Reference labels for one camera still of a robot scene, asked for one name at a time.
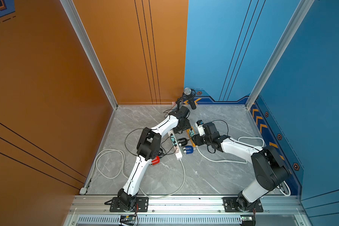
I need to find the yellow power strip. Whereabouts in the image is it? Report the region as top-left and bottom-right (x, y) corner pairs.
(186, 127), (197, 148)

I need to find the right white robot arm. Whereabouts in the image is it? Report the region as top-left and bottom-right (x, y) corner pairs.
(191, 120), (291, 212)

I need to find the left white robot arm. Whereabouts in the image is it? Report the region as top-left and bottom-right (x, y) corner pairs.
(117, 106), (190, 211)

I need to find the white power strip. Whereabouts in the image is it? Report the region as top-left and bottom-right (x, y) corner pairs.
(168, 130), (183, 160)

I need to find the teal charger lower white strip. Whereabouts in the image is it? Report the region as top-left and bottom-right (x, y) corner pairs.
(170, 134), (177, 146)

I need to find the black tripod stand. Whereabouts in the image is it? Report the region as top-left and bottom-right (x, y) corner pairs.
(174, 96), (186, 112)

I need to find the yellow strip white cable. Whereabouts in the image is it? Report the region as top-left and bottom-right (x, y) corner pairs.
(195, 137), (292, 197)

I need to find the white strip power cable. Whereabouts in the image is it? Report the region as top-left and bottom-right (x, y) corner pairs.
(79, 148), (186, 199)

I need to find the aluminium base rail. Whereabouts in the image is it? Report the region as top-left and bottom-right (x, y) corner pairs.
(64, 195), (311, 226)

